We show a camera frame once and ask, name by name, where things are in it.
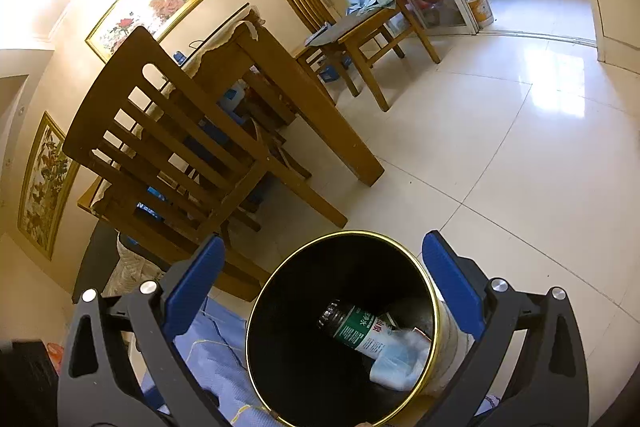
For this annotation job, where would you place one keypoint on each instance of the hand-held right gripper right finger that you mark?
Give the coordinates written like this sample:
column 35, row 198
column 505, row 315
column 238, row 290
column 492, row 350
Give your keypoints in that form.
column 452, row 287

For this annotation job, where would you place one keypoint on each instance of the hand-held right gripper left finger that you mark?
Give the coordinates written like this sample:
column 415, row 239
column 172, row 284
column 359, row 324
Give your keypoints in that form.
column 192, row 274

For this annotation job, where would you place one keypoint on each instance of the white tissue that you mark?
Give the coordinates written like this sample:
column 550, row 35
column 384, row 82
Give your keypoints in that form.
column 400, row 364

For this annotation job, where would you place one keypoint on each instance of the green label bottle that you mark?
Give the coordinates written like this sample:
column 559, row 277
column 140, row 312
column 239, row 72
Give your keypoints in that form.
column 357, row 324

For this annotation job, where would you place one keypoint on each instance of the black gold-rimmed trash bin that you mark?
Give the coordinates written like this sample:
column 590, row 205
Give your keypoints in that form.
column 345, row 332

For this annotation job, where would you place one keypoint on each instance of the blue cloth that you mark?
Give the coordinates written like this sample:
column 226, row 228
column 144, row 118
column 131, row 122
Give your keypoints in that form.
column 220, row 357

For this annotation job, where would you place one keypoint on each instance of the slatted wooden chair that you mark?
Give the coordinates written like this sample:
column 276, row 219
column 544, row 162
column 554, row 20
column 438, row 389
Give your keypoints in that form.
column 170, row 157

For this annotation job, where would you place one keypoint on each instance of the tall framed flower painting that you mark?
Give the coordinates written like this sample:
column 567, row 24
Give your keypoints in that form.
column 45, row 182

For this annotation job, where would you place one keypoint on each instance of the wooden dining table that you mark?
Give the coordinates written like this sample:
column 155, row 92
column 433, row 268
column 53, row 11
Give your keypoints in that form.
column 280, row 107

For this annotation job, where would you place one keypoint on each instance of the red peony framed painting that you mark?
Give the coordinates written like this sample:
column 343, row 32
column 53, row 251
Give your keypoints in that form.
column 152, row 2

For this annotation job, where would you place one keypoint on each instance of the wooden chair with dark cushion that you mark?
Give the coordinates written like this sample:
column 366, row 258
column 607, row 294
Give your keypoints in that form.
column 330, row 32

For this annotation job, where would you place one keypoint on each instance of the white plastic bucket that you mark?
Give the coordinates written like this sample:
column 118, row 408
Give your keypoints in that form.
column 480, row 7

